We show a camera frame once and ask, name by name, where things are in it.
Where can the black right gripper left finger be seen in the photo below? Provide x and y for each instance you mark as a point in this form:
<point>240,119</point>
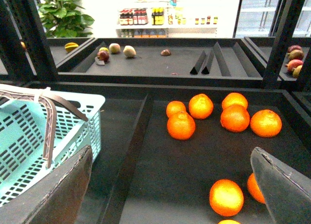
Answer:
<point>55,199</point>

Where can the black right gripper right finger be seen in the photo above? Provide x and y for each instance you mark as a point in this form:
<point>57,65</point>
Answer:
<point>286,191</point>

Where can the light blue plastic basket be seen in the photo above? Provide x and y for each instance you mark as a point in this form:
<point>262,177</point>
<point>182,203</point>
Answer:
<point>40,129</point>

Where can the brown basket handle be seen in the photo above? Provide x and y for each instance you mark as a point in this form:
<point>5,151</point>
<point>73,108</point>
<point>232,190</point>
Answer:
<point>48,99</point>

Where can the red green mango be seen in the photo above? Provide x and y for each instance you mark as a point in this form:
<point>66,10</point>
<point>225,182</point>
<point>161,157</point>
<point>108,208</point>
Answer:
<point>296,71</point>
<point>295,54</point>
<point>294,47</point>
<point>293,64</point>

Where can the orange tangerine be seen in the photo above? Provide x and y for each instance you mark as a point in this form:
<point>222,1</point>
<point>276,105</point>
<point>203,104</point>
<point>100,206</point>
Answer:
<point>181,126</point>
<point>266,123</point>
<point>226,198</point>
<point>228,221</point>
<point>200,106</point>
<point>174,107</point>
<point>254,189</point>
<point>235,118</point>
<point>234,98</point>

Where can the black upper display tray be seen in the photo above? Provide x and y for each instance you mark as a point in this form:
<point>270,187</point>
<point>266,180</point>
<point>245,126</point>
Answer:
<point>262,47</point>

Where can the black orange display tray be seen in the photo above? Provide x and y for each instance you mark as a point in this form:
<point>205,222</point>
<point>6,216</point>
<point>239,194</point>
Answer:
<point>144,176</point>

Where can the dark red fruit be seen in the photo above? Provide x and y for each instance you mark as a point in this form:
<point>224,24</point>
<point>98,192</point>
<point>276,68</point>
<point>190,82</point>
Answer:
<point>103,56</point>

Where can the black triangular divider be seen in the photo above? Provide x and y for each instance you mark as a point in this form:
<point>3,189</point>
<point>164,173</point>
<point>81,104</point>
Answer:
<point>208,63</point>
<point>200,61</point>

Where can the yellow star fruit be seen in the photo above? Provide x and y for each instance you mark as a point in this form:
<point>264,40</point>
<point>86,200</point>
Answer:
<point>70,46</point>

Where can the yellow green fruit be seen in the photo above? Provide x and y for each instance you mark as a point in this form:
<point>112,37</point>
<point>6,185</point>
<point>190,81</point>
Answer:
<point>104,49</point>

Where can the black far display tray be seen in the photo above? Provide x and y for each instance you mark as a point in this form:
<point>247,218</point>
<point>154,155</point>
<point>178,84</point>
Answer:
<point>233,64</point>

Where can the pale round fruit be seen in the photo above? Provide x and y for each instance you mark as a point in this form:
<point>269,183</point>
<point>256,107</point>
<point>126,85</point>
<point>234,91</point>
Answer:
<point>114,48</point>

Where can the pale pear fruit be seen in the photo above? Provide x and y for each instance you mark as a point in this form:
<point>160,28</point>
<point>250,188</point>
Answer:
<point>129,51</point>

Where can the brown small fruit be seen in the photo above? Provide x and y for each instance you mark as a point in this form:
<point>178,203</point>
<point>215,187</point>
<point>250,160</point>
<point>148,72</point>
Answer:
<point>165,52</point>

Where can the glass door coolers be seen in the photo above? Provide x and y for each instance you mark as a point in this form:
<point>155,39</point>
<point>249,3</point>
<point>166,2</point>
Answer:
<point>257,18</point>

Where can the green potted plant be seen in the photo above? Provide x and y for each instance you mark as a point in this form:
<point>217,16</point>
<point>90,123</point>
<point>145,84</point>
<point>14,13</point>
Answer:
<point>64,19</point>

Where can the small jars row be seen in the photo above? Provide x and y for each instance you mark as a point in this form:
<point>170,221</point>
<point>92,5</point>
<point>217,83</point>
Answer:
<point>208,20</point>

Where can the dark sauce bottles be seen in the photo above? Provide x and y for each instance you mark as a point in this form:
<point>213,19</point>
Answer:
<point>133,16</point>

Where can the white grocery shelf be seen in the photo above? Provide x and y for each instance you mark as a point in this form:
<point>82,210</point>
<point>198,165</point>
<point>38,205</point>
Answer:
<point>179,18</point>

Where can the yellow labelled bottles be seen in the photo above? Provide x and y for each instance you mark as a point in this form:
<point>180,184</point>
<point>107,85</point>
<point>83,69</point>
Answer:
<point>158,16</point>

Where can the black frame post left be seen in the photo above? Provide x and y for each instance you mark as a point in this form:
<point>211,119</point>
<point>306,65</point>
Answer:
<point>24,48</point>

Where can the black frame post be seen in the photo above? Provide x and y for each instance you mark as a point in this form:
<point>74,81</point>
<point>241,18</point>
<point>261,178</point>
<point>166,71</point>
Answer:
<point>285,31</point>
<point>24,48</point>

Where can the black frame post right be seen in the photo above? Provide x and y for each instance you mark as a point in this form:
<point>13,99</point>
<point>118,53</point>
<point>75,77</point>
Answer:
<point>285,31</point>

